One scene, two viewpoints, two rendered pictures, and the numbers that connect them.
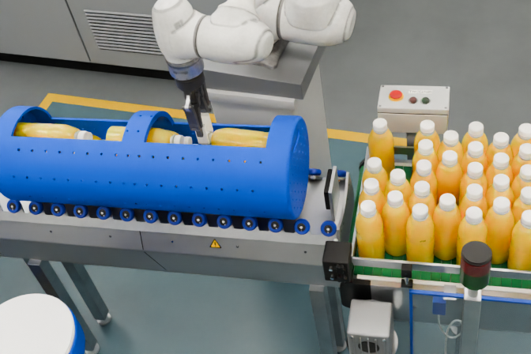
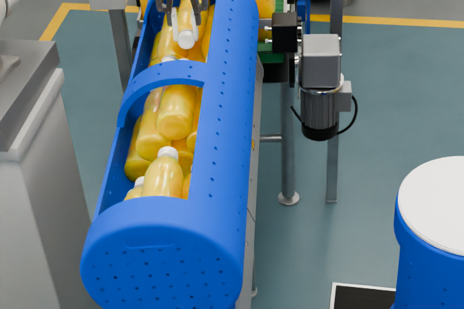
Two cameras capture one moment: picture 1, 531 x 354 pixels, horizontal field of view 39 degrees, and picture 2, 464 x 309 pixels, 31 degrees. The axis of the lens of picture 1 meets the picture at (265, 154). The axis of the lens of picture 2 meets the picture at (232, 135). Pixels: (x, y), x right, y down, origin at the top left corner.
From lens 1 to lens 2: 2.52 m
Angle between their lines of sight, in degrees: 71
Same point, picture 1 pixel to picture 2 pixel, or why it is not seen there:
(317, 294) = not seen: hidden behind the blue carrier
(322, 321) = not seen: hidden behind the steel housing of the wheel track
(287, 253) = (257, 94)
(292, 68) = (22, 49)
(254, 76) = (30, 72)
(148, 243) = (251, 208)
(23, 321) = (443, 206)
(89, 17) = not seen: outside the picture
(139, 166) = (234, 80)
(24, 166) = (229, 201)
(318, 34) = not seen: outside the picture
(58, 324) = (436, 172)
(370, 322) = (326, 42)
